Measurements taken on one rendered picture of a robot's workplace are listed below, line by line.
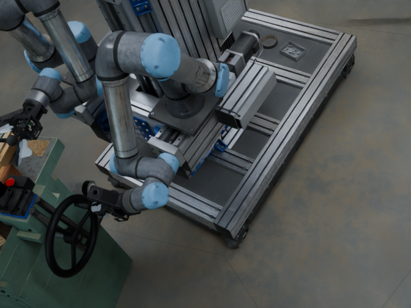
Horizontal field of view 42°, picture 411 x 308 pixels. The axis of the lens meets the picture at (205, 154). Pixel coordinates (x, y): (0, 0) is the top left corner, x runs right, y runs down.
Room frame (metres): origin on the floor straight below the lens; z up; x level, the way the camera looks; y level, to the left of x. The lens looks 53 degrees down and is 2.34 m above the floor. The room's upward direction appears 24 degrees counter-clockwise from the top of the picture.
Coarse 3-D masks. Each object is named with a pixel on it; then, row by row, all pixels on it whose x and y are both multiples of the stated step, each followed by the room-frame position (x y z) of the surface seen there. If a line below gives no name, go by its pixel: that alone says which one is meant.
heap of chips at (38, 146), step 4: (28, 140) 1.48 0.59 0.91; (32, 140) 1.46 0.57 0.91; (36, 140) 1.46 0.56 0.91; (40, 140) 1.45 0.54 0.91; (44, 140) 1.45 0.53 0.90; (28, 144) 1.45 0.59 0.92; (32, 144) 1.44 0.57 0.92; (36, 144) 1.43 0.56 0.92; (40, 144) 1.43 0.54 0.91; (44, 144) 1.42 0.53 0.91; (32, 148) 1.42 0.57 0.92; (36, 148) 1.41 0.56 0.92; (40, 148) 1.41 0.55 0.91; (44, 148) 1.41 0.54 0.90; (32, 152) 1.41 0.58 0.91; (36, 152) 1.40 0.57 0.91; (40, 152) 1.40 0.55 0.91
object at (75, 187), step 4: (68, 184) 1.44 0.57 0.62; (72, 184) 1.44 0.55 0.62; (76, 184) 1.43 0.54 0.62; (80, 184) 1.42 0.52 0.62; (68, 188) 1.42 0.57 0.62; (72, 188) 1.41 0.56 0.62; (76, 188) 1.41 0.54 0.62; (80, 188) 1.40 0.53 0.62; (72, 192) 1.39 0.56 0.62; (76, 192) 1.38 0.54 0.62; (80, 192) 1.38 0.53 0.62
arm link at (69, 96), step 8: (72, 88) 1.50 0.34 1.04; (64, 96) 1.48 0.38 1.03; (72, 96) 1.47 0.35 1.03; (48, 104) 1.47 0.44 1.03; (56, 104) 1.46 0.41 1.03; (64, 104) 1.46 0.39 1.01; (72, 104) 1.46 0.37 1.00; (80, 104) 1.47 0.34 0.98; (56, 112) 1.46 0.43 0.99; (64, 112) 1.46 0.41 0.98; (72, 112) 1.47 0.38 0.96
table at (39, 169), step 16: (48, 144) 1.42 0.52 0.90; (32, 160) 1.38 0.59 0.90; (48, 160) 1.36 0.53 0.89; (32, 176) 1.31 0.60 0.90; (48, 176) 1.32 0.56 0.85; (0, 224) 1.17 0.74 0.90; (16, 240) 1.11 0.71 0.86; (32, 240) 1.09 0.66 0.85; (0, 256) 1.05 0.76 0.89; (0, 272) 1.02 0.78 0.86
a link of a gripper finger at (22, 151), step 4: (20, 140) 1.33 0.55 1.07; (24, 140) 1.32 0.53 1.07; (20, 144) 1.32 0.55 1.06; (24, 144) 1.31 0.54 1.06; (20, 148) 1.31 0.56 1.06; (24, 148) 1.30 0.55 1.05; (28, 148) 1.29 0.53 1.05; (16, 152) 1.30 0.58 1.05; (20, 152) 1.30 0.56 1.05; (24, 152) 1.29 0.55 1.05; (28, 152) 1.28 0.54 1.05; (16, 156) 1.29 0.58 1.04; (20, 156) 1.29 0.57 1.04; (24, 156) 1.28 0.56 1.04; (16, 160) 1.28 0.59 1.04; (20, 160) 1.28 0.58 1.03; (16, 164) 1.27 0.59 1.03
